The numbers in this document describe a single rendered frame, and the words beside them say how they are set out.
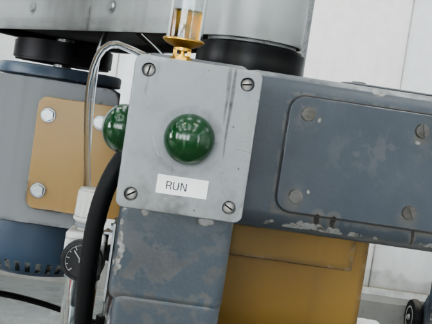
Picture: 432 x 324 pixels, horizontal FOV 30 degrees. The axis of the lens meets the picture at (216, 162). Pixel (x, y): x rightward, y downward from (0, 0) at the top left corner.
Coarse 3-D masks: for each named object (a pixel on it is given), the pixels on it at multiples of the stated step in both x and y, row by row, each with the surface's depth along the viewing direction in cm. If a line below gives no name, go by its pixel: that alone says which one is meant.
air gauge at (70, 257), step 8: (80, 240) 71; (64, 248) 71; (72, 248) 71; (80, 248) 71; (64, 256) 71; (72, 256) 71; (64, 264) 71; (72, 264) 71; (64, 272) 71; (72, 272) 71
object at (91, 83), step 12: (144, 36) 85; (108, 48) 62; (120, 48) 61; (132, 48) 61; (156, 48) 86; (96, 60) 64; (96, 72) 79; (84, 108) 69; (84, 120) 70; (84, 132) 71; (84, 144) 72; (84, 156) 73; (84, 168) 74; (84, 180) 75
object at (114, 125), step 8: (120, 104) 49; (128, 104) 49; (112, 112) 48; (120, 112) 48; (104, 120) 48; (112, 120) 48; (120, 120) 48; (104, 128) 48; (112, 128) 48; (120, 128) 48; (104, 136) 48; (112, 136) 48; (120, 136) 48; (112, 144) 48; (120, 144) 48; (120, 152) 49
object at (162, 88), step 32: (160, 64) 47; (192, 64) 47; (160, 96) 47; (192, 96) 47; (224, 96) 47; (256, 96) 47; (128, 128) 47; (160, 128) 47; (224, 128) 47; (128, 160) 47; (160, 160) 47; (224, 160) 47; (128, 192) 47; (224, 192) 47
